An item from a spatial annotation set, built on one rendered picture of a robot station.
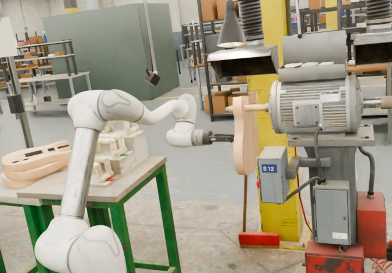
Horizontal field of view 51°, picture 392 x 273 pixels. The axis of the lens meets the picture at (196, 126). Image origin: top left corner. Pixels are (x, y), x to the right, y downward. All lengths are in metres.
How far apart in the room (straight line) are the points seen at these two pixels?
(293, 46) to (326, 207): 0.74
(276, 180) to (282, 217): 1.48
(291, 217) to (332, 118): 1.45
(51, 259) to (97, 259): 0.23
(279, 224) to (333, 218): 1.33
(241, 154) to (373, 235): 0.68
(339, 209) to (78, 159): 1.12
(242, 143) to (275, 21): 1.12
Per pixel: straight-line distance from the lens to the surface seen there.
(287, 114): 1.86
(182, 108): 2.17
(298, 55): 2.01
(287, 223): 3.21
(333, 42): 1.99
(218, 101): 7.13
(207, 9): 7.02
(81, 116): 1.81
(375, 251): 2.11
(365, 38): 1.88
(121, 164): 2.28
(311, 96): 1.86
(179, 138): 2.18
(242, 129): 1.97
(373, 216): 2.02
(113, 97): 1.70
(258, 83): 2.89
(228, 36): 1.85
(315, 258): 2.01
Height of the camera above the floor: 1.68
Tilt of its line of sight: 14 degrees down
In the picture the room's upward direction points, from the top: 7 degrees counter-clockwise
